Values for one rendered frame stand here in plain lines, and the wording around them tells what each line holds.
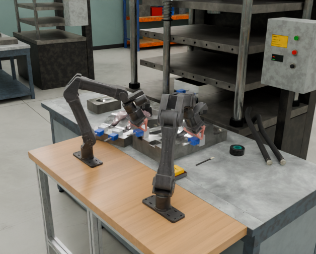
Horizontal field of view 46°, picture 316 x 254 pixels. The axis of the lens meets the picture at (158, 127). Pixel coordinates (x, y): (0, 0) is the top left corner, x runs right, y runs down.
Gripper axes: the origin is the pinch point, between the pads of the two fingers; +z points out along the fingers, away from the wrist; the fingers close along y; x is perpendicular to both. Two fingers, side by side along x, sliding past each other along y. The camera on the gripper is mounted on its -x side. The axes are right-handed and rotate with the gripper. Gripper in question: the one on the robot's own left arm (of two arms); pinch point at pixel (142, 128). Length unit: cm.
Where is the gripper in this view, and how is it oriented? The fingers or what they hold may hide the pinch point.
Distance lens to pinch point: 199.4
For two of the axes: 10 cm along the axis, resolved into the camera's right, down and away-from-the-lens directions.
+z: 3.7, 6.7, 6.4
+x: -6.8, 6.7, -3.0
